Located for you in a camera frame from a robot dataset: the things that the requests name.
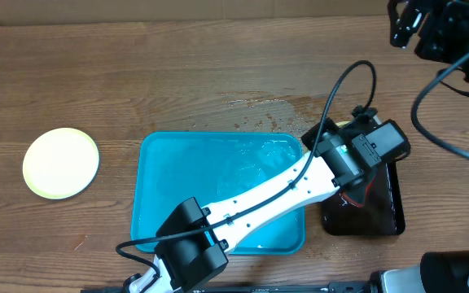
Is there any black plastic tray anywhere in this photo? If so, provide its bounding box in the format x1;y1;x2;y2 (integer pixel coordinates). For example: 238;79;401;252
321;163;405;236

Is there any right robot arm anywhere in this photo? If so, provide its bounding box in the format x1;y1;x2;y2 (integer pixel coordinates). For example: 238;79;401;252
387;0;469;161

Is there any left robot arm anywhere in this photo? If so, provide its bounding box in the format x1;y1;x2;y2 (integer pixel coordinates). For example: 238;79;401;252
116;107;410;292

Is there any orange sponge with green pad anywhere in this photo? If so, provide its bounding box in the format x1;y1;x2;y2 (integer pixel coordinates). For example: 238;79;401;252
341;179;375;208

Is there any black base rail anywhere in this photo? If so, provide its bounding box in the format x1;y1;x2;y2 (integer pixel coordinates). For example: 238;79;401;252
191;281;383;293

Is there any yellow plate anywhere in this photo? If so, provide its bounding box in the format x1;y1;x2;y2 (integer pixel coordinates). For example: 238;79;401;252
335;121;350;128
22;128;100;200

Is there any teal plastic tray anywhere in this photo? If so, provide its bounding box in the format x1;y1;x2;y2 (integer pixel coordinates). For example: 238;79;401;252
130;132;302;239

